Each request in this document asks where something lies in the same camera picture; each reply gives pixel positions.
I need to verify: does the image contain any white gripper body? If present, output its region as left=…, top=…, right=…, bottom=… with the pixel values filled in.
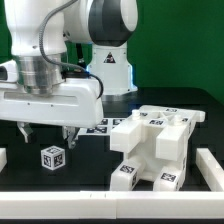
left=0, top=59, right=105, bottom=129

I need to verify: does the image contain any white left border block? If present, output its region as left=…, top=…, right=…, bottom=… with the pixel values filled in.
left=0, top=148, right=7, bottom=172

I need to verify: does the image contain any white right border rail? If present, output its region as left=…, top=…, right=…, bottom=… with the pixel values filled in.
left=196, top=148, right=224, bottom=192

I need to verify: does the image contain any white border rail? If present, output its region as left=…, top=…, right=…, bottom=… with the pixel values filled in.
left=196, top=148, right=224, bottom=192
left=0, top=191, right=224, bottom=219

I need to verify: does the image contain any white chair seat block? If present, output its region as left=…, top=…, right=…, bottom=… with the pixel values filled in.
left=126, top=133, right=189, bottom=183

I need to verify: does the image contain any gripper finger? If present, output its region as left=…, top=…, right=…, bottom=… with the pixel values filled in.
left=17, top=122, right=34, bottom=143
left=62, top=126, right=79, bottom=149

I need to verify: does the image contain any long chair side piece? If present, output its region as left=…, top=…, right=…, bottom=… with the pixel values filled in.
left=155, top=108, right=205, bottom=161
left=110, top=105, right=167, bottom=153

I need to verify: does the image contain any white front border rail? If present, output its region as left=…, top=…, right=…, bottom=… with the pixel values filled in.
left=0, top=191, right=224, bottom=219

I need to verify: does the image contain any small tagged cube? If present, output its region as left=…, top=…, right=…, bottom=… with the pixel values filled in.
left=41, top=146, right=65, bottom=171

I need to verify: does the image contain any grey corrugated arm hose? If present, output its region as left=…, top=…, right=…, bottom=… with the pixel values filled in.
left=38, top=0, right=105, bottom=100

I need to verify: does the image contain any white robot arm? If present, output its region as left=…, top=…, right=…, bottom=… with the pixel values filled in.
left=0, top=0, right=138, bottom=147

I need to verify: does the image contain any flat white tagged base plate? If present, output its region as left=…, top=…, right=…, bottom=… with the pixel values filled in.
left=78, top=118, right=123, bottom=136

